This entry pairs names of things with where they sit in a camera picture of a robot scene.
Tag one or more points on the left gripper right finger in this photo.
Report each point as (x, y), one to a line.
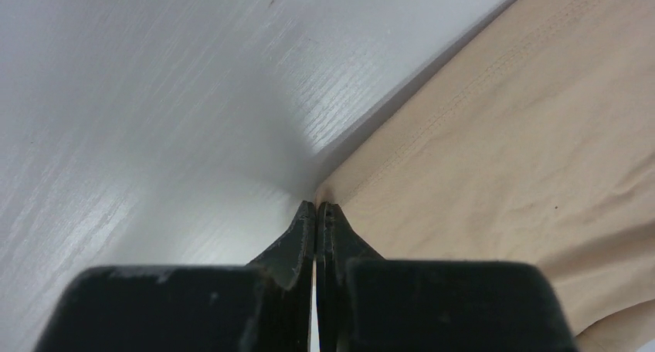
(368, 303)

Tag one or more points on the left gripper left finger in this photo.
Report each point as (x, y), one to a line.
(264, 305)

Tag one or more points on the beige t-shirt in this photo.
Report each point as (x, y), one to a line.
(534, 143)

